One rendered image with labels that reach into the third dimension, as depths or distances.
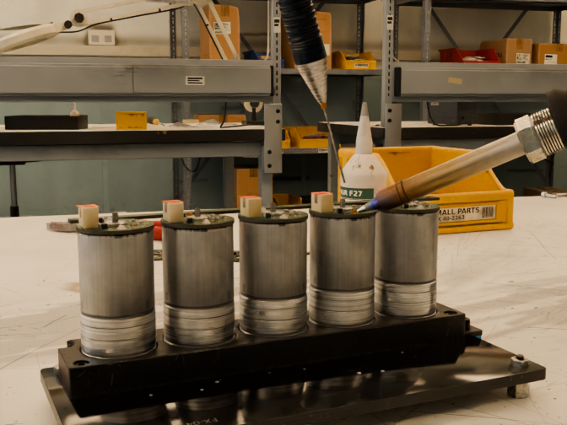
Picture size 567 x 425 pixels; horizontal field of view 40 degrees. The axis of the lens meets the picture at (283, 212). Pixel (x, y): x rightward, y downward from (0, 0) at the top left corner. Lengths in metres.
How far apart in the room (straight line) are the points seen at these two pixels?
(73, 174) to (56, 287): 4.23
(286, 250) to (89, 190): 4.43
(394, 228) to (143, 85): 2.28
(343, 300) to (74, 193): 4.42
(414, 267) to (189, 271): 0.09
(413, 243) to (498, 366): 0.05
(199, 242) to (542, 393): 0.13
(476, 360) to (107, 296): 0.13
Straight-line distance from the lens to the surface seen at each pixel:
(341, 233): 0.28
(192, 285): 0.26
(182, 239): 0.26
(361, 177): 0.55
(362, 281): 0.28
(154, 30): 4.71
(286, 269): 0.27
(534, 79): 3.05
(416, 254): 0.29
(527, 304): 0.41
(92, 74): 2.53
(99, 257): 0.25
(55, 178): 4.67
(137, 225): 0.26
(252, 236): 0.27
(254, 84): 2.61
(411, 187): 0.27
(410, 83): 2.80
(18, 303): 0.42
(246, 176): 4.37
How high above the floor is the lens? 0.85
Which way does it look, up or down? 8 degrees down
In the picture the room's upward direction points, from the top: straight up
